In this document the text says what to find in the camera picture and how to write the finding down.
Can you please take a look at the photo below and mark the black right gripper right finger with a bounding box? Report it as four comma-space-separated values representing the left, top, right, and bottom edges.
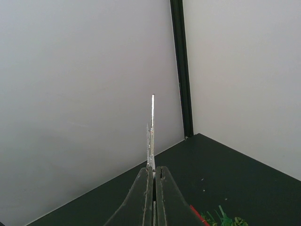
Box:
156, 166, 204, 226

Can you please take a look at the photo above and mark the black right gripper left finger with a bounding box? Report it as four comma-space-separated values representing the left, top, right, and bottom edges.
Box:
105, 167, 153, 226

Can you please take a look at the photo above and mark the silver red star ornament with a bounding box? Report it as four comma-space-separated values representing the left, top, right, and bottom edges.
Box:
147, 94, 208, 226

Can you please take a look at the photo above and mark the small green christmas tree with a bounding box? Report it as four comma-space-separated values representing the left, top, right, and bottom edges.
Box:
200, 205, 248, 226

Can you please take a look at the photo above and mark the black corner frame post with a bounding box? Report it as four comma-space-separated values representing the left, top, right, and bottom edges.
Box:
170, 0, 194, 139

